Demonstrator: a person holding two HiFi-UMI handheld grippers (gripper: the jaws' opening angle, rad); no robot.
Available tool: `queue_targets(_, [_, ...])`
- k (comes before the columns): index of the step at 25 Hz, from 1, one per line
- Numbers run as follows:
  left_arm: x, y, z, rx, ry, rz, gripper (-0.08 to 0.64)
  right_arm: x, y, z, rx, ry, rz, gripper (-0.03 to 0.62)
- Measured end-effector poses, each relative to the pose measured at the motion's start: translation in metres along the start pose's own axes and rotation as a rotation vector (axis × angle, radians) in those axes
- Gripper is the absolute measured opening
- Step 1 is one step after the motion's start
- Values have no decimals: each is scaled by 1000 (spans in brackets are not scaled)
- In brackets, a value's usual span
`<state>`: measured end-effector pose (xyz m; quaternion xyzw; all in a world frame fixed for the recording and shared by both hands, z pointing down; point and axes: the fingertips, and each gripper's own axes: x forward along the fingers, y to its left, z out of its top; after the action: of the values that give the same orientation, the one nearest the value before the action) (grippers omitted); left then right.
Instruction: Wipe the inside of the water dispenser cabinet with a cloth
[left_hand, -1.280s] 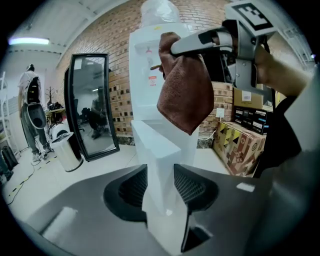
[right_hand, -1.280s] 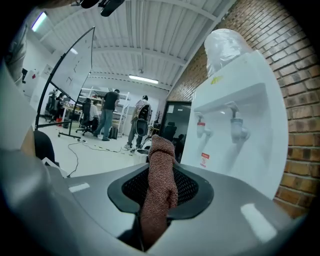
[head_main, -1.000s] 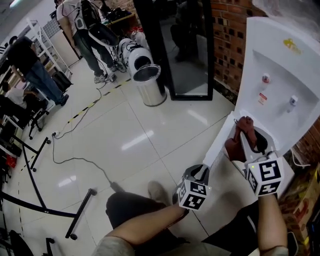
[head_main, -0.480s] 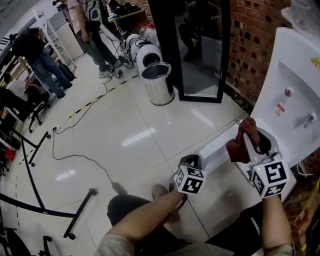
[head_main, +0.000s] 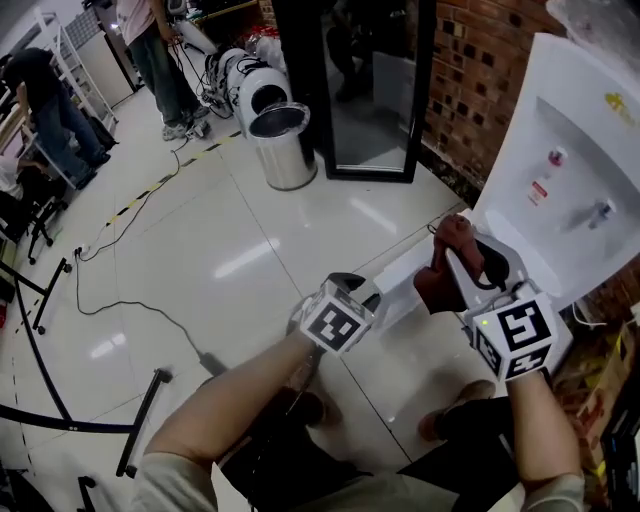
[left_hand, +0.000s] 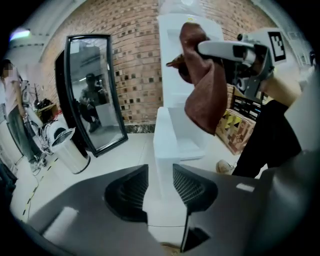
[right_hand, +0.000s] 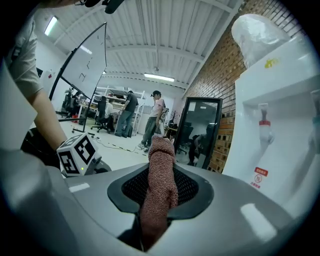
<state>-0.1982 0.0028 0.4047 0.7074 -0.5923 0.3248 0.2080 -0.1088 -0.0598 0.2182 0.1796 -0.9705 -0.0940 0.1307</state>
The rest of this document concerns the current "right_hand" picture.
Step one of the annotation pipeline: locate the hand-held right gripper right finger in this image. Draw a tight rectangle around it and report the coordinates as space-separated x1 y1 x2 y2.
149 162 301 256

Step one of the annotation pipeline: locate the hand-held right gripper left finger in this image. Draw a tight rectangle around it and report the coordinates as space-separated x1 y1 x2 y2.
0 148 150 256

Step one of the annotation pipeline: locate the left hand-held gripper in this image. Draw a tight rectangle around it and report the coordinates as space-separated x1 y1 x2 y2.
56 132 113 178

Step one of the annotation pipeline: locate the brown cloth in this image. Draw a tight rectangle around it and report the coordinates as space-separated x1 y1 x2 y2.
139 134 180 251

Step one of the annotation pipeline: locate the white water dispenser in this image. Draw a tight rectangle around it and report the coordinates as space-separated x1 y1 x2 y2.
221 37 320 222

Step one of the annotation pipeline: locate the person's left forearm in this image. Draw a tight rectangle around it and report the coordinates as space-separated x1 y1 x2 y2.
26 87 69 151

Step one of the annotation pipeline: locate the red warning sticker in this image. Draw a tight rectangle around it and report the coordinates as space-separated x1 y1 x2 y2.
249 166 269 189

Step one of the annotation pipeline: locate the black office chair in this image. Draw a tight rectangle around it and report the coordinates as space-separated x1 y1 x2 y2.
90 96 112 134

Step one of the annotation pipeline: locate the yellow black striped tape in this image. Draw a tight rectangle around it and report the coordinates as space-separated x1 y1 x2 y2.
96 139 151 158

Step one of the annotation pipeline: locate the white shelving rack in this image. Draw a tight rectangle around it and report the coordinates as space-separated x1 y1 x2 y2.
96 85 148 137

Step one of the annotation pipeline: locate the whiteboard on black stand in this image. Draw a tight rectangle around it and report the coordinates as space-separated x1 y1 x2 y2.
48 21 108 140

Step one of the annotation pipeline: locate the black glass-door fridge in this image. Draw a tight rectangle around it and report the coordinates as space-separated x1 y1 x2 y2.
173 96 224 170

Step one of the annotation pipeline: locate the person's light shirt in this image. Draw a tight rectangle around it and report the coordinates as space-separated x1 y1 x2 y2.
4 13 45 97

